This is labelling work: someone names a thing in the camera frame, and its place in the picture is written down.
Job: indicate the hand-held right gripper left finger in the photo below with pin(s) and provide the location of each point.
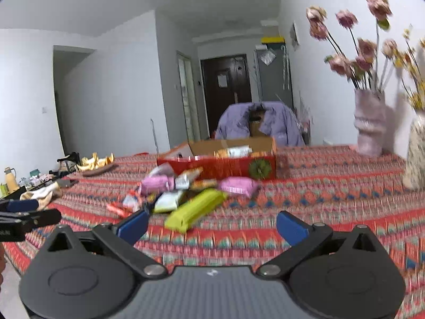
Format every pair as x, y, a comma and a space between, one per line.
134, 226

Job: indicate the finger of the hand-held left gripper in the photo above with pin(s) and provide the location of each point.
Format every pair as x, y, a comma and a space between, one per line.
23, 205
40, 217

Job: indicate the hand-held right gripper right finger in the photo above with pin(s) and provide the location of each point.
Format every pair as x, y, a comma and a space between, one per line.
292, 227

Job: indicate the pile of mixed snack packets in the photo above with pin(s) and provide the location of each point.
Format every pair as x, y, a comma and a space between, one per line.
169, 201

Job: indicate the pink snack packet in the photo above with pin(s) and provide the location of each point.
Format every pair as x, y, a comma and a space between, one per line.
154, 184
239, 186

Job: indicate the green snack packet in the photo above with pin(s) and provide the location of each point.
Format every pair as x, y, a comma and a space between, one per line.
196, 207

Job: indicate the red cardboard box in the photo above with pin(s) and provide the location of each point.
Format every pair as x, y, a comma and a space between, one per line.
225, 167

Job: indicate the cream yellow cloth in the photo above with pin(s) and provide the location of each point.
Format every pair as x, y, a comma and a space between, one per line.
43, 192

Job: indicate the small green bottle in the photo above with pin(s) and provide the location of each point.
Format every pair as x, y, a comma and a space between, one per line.
3, 190

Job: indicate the yellow thermos bottle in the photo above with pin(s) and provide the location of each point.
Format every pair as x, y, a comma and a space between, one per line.
11, 181

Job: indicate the clutter of small items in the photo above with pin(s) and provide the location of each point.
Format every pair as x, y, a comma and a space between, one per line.
38, 177

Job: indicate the small dark brown object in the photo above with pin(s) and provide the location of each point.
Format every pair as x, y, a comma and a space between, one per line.
69, 182

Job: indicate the black handbag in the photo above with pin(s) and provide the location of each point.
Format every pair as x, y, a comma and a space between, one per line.
68, 161

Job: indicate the round plate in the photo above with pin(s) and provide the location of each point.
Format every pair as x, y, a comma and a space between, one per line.
98, 171

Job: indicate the yellow fruit peels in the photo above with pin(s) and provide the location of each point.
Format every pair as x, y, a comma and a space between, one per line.
96, 161

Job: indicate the thin metal stick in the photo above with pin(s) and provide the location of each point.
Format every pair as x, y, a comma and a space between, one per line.
153, 136

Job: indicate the brown chair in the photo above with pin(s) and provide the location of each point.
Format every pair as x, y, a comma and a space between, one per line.
257, 124

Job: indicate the purple padded jacket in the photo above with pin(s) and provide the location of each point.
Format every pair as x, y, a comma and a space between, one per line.
239, 123

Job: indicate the pink ceramic vase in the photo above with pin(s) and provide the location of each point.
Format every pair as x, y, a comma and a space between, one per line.
370, 123

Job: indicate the dark entrance door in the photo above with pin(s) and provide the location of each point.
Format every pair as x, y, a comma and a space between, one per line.
225, 106

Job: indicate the white glass door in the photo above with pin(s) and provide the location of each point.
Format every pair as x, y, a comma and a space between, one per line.
186, 96

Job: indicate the white floral vase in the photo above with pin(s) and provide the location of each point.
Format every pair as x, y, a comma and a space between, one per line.
415, 153

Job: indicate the grey refrigerator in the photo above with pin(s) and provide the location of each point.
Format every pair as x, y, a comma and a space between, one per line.
274, 79

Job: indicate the white umbrella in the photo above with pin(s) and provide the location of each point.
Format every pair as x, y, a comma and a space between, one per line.
284, 66

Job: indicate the paper sheet on door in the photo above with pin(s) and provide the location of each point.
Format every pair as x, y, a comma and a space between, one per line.
222, 80

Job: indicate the clear plastic bag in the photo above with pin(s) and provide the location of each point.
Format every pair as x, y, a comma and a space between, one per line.
267, 56

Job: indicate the yellow box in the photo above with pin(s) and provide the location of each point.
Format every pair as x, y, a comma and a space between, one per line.
273, 39

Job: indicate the dried pink roses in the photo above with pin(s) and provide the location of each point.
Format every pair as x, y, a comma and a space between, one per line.
365, 48

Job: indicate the yellow flower branches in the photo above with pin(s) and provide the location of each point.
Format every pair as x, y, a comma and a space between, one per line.
413, 69

